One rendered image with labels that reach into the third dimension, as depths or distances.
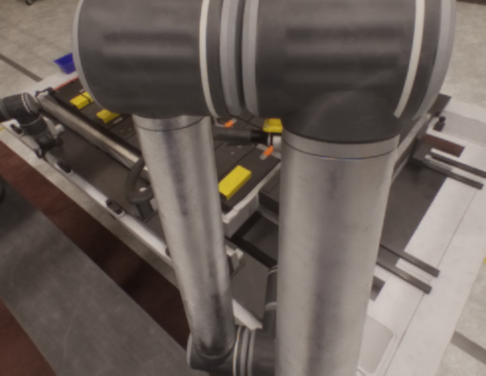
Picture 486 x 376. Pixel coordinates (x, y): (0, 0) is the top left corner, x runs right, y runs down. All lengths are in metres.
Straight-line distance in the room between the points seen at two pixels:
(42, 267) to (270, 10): 1.48
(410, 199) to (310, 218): 1.44
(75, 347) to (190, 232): 0.97
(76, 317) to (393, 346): 1.10
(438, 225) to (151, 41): 1.51
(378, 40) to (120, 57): 0.25
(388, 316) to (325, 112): 1.16
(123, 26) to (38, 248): 1.44
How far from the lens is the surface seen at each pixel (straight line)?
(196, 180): 0.49
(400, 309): 1.48
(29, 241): 1.80
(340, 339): 0.56
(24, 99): 1.92
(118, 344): 1.40
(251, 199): 1.48
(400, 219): 1.77
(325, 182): 0.40
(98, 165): 1.99
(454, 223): 1.75
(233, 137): 1.10
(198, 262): 0.61
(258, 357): 0.90
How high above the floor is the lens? 2.15
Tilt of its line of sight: 46 degrees down
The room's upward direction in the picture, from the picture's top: 8 degrees counter-clockwise
